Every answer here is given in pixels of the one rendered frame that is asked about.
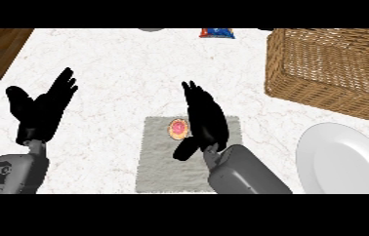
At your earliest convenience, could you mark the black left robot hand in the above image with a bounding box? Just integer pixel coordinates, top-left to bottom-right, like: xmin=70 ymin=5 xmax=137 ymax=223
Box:
xmin=5 ymin=66 xmax=80 ymax=146

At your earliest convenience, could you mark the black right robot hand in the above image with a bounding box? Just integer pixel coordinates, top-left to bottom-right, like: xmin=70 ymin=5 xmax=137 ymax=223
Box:
xmin=172 ymin=80 xmax=231 ymax=162

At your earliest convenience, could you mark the grey cloth placemat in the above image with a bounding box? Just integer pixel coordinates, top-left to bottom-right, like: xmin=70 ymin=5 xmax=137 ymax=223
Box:
xmin=135 ymin=115 xmax=244 ymax=194

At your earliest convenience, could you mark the brown wicker basket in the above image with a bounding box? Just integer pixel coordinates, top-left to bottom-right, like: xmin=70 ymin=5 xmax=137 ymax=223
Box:
xmin=265 ymin=28 xmax=369 ymax=121

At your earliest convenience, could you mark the brown wooden cabinet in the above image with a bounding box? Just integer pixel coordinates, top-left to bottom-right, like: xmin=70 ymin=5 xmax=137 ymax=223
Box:
xmin=0 ymin=28 xmax=36 ymax=80

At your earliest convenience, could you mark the blue and red snack bag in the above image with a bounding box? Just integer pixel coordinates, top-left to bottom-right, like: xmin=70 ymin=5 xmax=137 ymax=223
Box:
xmin=200 ymin=28 xmax=237 ymax=40

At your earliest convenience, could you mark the white plate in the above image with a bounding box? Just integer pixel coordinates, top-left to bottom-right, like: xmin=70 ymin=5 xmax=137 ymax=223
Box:
xmin=294 ymin=122 xmax=369 ymax=195

